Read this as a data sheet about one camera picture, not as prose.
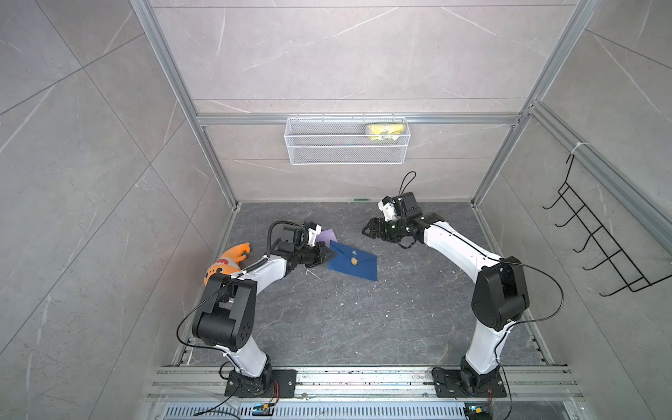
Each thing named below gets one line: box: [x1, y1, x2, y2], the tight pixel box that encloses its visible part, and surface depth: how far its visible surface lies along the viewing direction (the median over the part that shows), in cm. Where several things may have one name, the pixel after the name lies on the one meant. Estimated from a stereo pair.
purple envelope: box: [315, 228, 338, 248], surface depth 110 cm
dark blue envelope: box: [327, 239, 378, 282], surface depth 95 cm
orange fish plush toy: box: [203, 242, 252, 286], surface depth 100 cm
